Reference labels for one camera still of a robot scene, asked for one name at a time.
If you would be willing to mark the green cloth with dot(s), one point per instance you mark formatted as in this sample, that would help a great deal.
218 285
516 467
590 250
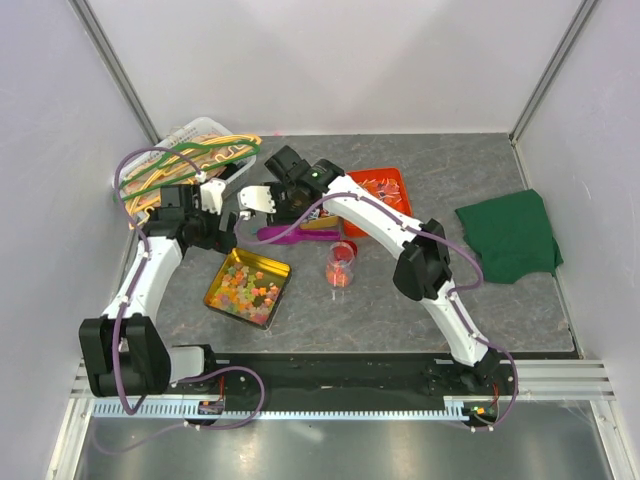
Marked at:
512 236

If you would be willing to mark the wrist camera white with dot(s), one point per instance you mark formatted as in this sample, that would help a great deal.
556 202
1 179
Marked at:
211 193
255 199

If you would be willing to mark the gold tin wrapped lollipops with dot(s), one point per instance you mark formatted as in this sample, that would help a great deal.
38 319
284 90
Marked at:
319 219

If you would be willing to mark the gold square tin star candies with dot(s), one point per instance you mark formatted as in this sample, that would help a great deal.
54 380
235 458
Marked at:
248 288

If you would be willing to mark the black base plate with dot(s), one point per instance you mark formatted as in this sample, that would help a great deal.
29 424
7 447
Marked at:
367 381

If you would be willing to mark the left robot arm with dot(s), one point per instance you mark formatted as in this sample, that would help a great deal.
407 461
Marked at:
122 349

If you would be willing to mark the red jar lid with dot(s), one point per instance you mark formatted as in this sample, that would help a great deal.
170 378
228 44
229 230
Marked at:
344 251

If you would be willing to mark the orange box of lollipops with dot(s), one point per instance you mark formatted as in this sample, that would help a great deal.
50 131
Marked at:
385 195

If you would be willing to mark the clear plastic jar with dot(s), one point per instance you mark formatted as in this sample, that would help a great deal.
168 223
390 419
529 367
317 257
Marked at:
339 275

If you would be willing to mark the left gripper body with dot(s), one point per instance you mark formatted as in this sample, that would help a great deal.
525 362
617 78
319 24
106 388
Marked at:
206 234

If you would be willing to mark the purple plastic scoop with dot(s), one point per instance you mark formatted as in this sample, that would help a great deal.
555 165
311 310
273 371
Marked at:
297 235

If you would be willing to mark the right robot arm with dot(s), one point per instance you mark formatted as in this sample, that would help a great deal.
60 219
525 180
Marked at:
421 251

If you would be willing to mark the grey cable duct rail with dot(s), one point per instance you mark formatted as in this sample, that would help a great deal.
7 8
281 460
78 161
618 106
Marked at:
192 409

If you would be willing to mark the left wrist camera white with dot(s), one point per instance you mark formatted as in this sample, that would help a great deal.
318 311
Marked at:
211 193

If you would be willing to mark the orange wavy clothes hanger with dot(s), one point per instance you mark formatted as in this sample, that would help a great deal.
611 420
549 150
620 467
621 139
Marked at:
141 187

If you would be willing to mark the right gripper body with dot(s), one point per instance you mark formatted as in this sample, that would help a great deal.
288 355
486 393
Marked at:
288 208

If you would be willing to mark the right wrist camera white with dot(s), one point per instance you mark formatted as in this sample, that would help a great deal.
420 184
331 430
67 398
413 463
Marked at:
255 199

